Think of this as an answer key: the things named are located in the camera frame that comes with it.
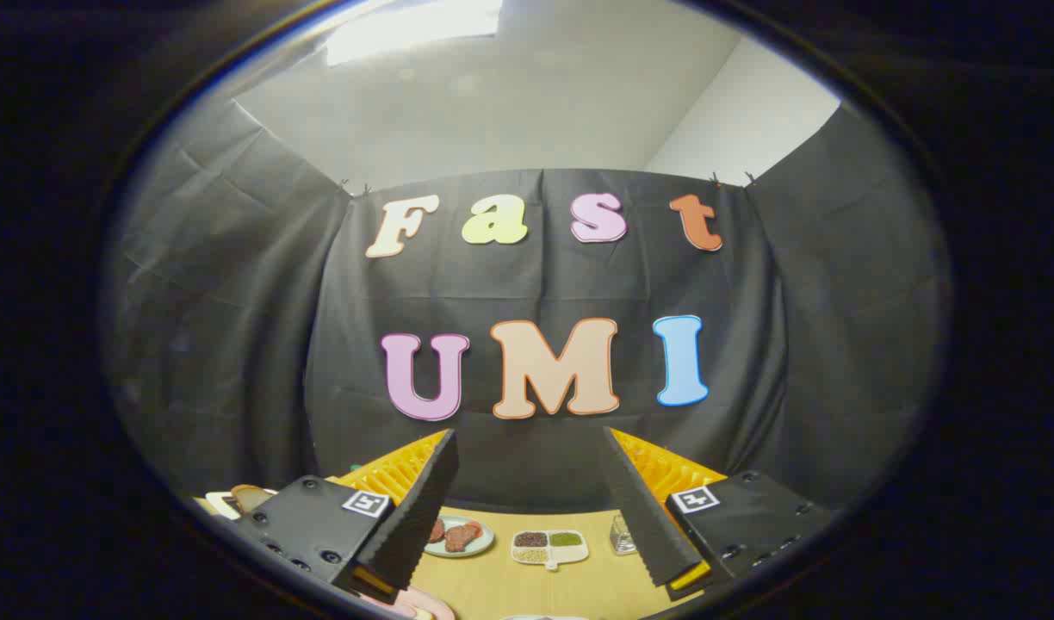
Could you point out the green grains pile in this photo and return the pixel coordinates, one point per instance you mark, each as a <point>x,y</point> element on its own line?
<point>566,539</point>

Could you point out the beige grains pile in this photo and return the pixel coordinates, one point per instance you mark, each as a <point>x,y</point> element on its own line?
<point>532,554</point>

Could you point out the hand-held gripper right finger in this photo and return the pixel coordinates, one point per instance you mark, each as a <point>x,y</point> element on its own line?
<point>647,525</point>

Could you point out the small brown meat piece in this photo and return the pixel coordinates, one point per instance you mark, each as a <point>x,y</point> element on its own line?
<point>436,530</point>

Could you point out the clear glass holder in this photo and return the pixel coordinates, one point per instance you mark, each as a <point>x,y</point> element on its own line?
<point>622,536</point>

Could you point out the white toaster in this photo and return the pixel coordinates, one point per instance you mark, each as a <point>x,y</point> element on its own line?
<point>220,504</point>

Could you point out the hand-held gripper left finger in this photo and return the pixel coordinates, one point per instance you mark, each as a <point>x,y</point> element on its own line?
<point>415,517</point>

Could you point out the large brown meat piece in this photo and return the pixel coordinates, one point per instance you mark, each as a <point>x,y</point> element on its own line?
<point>461,537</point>

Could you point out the black backdrop cloth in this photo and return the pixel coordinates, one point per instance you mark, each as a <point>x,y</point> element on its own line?
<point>536,284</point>

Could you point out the pink plate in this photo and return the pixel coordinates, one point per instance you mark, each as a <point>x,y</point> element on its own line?
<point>432,604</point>

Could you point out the dark brown grains pile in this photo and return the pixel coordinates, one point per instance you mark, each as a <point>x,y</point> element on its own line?
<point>530,539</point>

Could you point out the light blue plate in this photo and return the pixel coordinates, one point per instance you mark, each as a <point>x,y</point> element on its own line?
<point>484,542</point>

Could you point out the white divided dish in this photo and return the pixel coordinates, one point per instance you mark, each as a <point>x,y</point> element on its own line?
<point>546,562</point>

